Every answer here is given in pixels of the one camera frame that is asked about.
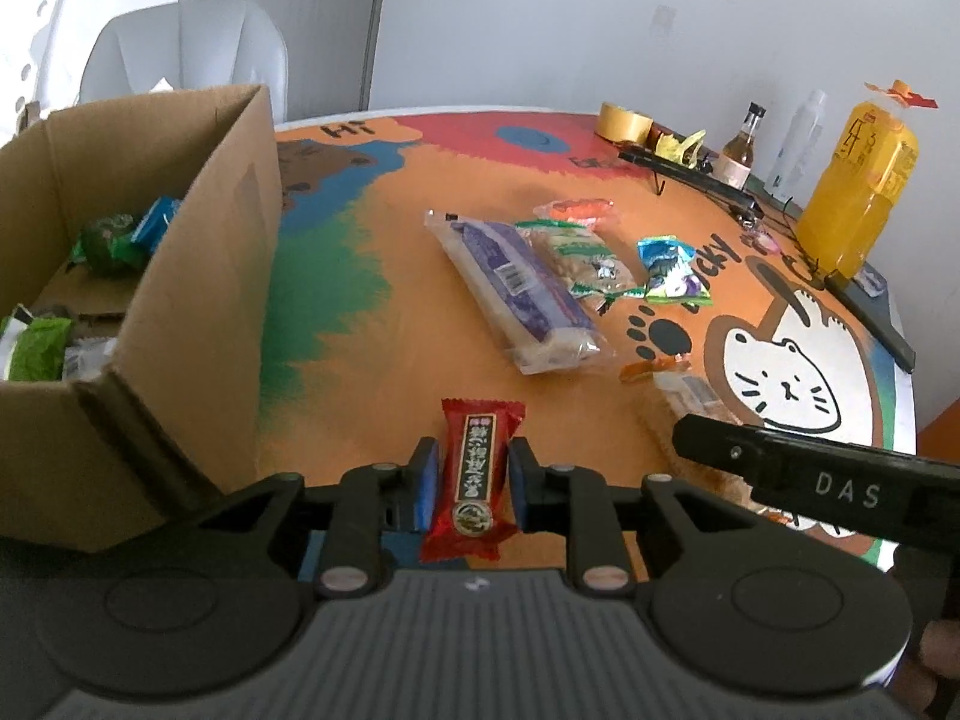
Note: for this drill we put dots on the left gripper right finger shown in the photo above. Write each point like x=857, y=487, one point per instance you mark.
x=524, y=480

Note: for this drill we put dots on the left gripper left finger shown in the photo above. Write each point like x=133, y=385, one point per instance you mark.
x=423, y=472

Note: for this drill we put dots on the red snack bar packet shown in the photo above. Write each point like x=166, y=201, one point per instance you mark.
x=471, y=516

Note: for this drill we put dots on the purple bread package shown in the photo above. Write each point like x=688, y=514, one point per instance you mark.
x=529, y=309

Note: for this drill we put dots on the blue plum snack packet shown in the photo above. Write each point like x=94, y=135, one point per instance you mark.
x=670, y=276

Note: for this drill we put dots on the person's right hand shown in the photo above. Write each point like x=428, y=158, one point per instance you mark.
x=937, y=661

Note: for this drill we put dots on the green white snack packet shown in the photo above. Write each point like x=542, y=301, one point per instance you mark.
x=592, y=272

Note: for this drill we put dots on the colourful cartoon table mat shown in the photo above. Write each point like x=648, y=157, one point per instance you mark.
x=401, y=279

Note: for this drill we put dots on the orange jelly packet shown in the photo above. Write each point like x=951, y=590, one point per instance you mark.
x=590, y=213

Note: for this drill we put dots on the large yellow juice bottle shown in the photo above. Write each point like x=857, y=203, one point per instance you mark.
x=871, y=165

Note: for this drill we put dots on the yellow crumpled wrapper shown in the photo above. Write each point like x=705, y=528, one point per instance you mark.
x=684, y=151

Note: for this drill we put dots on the white spray bottle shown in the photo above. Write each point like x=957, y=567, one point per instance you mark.
x=802, y=136

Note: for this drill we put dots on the yellow tape roll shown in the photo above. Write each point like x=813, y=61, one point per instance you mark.
x=616, y=124

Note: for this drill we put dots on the blue snack packet in box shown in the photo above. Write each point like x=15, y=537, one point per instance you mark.
x=155, y=223

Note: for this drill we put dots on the cardboard box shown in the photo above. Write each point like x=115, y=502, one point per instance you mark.
x=171, y=420

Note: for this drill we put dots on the small amber glass bottle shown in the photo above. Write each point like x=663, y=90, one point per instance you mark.
x=734, y=162

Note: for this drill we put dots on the dark green packet in box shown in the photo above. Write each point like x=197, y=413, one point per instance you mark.
x=107, y=249

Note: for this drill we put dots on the grey chair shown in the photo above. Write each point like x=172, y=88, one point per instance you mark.
x=194, y=44

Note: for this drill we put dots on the pink keychain with keys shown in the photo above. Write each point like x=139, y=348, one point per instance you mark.
x=756, y=237

